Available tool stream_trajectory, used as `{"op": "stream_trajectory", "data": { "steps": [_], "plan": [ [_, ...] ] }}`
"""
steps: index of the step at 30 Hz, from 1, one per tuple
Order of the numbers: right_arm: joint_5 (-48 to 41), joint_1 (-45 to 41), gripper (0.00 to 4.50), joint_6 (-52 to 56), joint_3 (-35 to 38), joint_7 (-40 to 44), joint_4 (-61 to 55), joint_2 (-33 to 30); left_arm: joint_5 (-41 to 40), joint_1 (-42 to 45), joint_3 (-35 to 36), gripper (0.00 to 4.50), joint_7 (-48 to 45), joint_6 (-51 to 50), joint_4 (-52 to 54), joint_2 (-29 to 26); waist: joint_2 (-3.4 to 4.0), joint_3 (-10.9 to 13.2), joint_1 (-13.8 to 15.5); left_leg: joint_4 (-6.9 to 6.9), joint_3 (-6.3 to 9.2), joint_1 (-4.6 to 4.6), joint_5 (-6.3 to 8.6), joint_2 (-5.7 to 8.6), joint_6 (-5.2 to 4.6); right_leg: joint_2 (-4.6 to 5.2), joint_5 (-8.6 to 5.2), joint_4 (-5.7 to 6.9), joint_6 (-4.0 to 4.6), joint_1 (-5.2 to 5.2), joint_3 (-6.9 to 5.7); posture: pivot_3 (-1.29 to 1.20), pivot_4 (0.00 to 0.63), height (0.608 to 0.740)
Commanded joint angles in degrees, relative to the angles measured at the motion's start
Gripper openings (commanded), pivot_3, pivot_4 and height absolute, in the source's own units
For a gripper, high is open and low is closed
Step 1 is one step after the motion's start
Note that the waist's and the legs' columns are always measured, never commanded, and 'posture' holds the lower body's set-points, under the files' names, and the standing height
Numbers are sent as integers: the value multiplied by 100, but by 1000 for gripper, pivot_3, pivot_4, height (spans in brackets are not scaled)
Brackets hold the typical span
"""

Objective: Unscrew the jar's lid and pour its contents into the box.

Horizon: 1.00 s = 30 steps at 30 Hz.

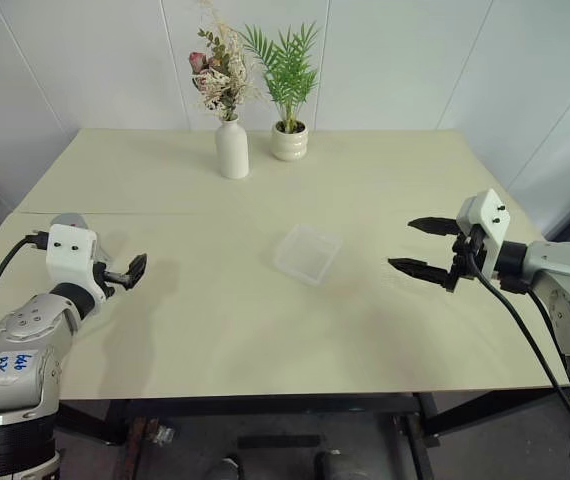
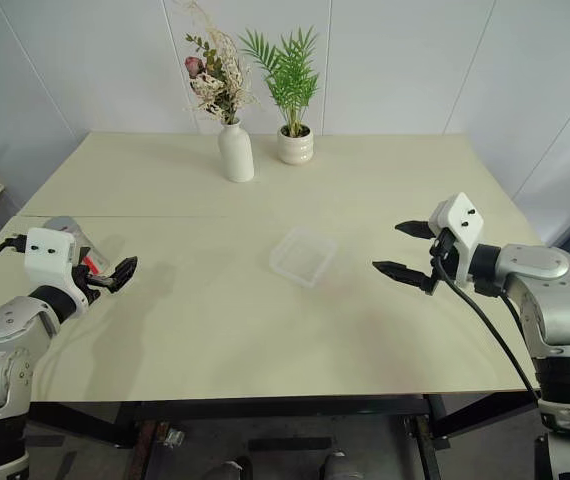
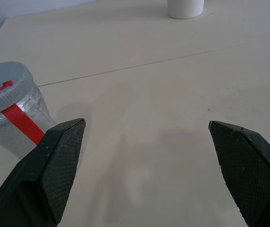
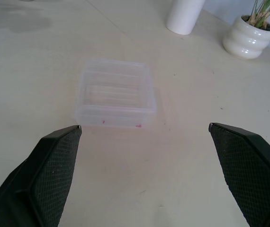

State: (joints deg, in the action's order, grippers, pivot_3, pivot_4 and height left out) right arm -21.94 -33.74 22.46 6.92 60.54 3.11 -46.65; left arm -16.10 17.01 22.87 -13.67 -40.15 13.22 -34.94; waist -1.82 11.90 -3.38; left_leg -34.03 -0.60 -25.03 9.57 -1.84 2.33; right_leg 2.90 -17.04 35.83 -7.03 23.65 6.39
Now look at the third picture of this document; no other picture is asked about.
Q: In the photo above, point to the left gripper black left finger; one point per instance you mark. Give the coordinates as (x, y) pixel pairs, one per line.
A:
(35, 179)

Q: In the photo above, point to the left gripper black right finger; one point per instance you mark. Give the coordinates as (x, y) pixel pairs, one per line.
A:
(248, 170)

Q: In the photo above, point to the clear jar with grey lid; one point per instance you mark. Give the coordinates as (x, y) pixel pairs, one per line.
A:
(4, 132)

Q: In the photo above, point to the grey jar lid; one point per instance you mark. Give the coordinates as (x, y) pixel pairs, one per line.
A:
(4, 80)

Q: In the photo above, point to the white round container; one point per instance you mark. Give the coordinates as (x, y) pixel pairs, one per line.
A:
(184, 8)

